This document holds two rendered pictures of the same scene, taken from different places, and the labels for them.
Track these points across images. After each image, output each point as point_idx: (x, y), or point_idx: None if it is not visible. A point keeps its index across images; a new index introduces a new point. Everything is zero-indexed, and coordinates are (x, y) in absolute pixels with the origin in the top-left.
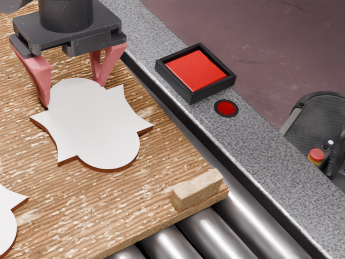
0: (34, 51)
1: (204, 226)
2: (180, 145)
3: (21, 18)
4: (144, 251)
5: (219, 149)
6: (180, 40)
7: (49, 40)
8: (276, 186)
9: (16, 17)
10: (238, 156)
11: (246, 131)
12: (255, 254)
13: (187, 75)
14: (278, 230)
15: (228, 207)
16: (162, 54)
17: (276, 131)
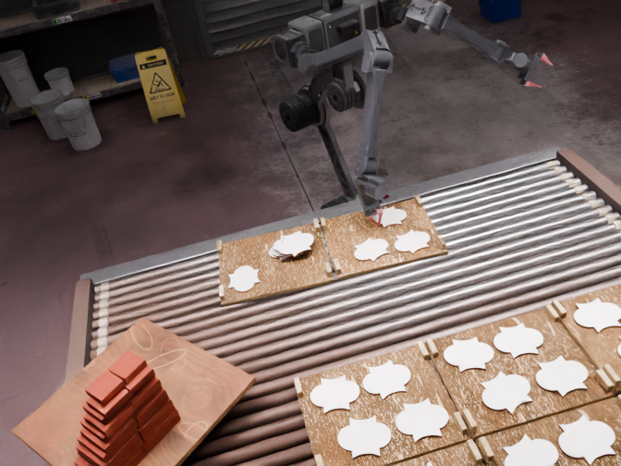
0: (380, 207)
1: (425, 206)
2: (400, 203)
3: (365, 209)
4: None
5: (399, 201)
6: (352, 201)
7: (379, 202)
8: (416, 192)
9: (364, 210)
10: (404, 197)
11: (395, 194)
12: None
13: None
14: (431, 194)
15: None
16: (358, 205)
17: (396, 189)
